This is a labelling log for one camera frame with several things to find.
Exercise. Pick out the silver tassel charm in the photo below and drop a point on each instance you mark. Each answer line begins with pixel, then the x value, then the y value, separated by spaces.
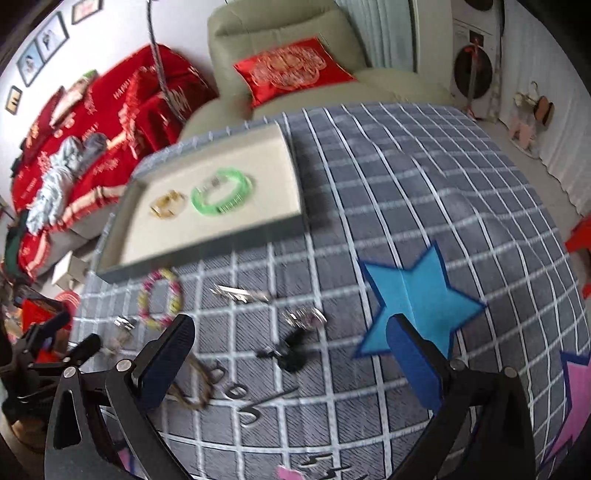
pixel 120 333

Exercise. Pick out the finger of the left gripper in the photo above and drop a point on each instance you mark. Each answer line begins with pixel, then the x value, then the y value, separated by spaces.
pixel 31 386
pixel 37 345

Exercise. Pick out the light blue clothes pile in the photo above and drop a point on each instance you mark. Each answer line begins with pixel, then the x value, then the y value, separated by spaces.
pixel 66 166

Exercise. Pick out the framed picture pair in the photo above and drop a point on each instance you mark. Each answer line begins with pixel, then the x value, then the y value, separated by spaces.
pixel 42 48

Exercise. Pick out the small white stool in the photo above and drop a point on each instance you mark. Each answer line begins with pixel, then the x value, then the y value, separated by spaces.
pixel 69 273

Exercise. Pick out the red covered sofa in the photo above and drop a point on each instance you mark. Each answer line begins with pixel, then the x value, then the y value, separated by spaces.
pixel 127 106

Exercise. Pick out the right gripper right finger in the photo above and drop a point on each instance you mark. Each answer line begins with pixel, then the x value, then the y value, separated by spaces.
pixel 500 445

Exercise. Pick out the red round tray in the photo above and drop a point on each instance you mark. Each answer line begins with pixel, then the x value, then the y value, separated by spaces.
pixel 70 300

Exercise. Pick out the green jade bangle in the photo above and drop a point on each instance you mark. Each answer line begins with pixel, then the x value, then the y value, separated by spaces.
pixel 225 190

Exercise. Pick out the silver hair clip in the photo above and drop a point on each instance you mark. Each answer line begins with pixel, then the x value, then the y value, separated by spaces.
pixel 241 295

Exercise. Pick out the silver crystal brooch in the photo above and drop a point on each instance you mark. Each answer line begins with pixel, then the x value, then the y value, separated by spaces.
pixel 305 318

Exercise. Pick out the washing machine stack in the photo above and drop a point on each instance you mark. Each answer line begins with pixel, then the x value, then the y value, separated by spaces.
pixel 476 40

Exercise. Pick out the green recliner armchair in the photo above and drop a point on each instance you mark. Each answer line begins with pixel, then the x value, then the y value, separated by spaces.
pixel 243 29

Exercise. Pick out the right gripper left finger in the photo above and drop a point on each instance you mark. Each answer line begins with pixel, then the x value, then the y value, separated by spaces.
pixel 78 444

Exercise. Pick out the grey jewelry tray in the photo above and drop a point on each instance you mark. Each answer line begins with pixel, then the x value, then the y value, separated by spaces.
pixel 155 224

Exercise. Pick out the black claw hair clip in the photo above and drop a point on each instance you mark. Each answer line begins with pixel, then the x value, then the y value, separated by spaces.
pixel 287 352

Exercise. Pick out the pale green curtain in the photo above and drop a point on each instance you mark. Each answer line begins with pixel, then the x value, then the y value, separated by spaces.
pixel 386 29

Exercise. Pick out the grey plaid tablecloth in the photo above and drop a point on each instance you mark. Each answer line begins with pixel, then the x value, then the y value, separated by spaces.
pixel 382 184

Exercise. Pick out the red embroidered cushion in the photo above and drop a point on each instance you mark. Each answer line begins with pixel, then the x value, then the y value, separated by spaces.
pixel 299 66

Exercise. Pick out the small framed picture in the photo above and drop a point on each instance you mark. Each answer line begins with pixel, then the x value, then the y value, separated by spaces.
pixel 13 100

